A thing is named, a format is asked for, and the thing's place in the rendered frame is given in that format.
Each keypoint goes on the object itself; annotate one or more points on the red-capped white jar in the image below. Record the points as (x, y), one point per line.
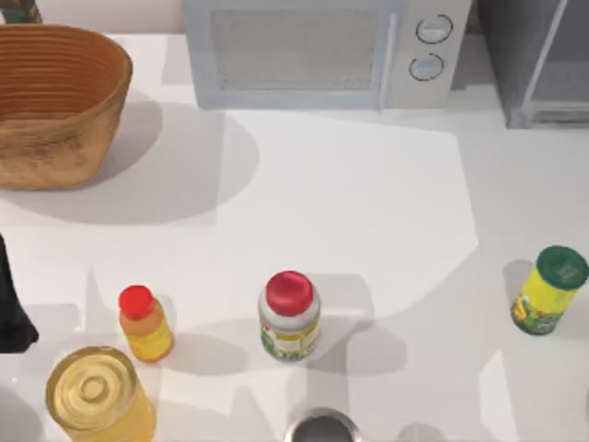
(290, 322)

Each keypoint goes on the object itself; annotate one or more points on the microwave door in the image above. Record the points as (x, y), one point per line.
(294, 50)

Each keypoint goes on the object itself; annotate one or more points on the small red-capped yellow bottle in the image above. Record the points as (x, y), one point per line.
(146, 329)

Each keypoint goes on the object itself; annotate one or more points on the microwave knob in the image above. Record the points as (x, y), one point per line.
(426, 67)
(434, 28)

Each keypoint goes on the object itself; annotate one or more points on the silver metal cup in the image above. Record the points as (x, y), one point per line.
(320, 426)

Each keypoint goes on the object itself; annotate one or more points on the pale microwave oven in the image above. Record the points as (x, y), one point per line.
(423, 50)

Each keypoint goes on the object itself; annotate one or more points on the green-lidded yellow canister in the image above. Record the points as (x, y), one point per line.
(550, 294)

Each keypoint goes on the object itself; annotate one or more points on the brown woven basket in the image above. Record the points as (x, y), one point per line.
(55, 106)

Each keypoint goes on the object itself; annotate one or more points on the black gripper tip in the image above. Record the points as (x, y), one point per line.
(11, 317)

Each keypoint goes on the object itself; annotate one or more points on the dark green and brown object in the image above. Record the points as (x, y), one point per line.
(20, 10)

